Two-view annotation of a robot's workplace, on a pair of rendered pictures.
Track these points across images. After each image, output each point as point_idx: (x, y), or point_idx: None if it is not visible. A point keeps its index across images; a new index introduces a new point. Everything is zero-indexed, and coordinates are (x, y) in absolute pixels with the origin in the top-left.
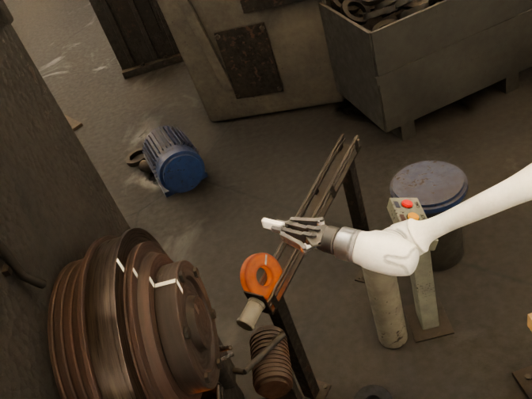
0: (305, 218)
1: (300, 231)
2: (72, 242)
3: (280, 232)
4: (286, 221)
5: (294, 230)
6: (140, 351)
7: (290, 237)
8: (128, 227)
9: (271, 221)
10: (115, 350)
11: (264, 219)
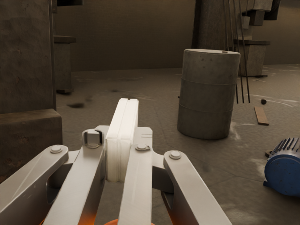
0: (214, 205)
1: (76, 218)
2: None
3: (74, 151)
4: (145, 145)
5: (81, 185)
6: None
7: (13, 185)
8: (41, 10)
9: (126, 113)
10: None
11: (128, 102)
